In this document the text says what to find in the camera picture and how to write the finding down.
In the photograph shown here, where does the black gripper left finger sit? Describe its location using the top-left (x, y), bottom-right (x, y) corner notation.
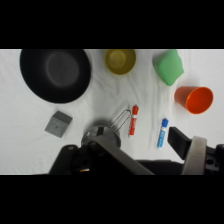
top-left (87, 134), bottom-right (155, 176)

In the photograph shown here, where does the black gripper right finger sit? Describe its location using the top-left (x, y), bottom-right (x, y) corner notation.
top-left (167, 126), bottom-right (208, 176)

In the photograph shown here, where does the blue whiteboard marker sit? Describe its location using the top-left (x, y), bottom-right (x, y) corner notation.
top-left (156, 117), bottom-right (170, 149)

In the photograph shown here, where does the red whiteboard marker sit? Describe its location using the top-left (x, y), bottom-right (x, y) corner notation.
top-left (128, 104), bottom-right (140, 138)

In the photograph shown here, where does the orange plastic cup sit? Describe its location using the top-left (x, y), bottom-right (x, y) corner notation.
top-left (173, 86), bottom-right (214, 115)

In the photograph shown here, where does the grey square block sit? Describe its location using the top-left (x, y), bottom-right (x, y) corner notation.
top-left (44, 110), bottom-right (74, 139)

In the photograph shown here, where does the green plastic container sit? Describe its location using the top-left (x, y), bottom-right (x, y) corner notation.
top-left (152, 49), bottom-right (185, 87)

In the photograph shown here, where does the yellow cup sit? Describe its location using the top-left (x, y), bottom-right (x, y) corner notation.
top-left (103, 49), bottom-right (137, 76)

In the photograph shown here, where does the black round bowl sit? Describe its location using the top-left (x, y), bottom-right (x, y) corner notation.
top-left (19, 49), bottom-right (92, 104)

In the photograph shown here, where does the metal strainer with wire handle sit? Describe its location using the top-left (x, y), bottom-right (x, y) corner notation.
top-left (80, 109), bottom-right (133, 150)

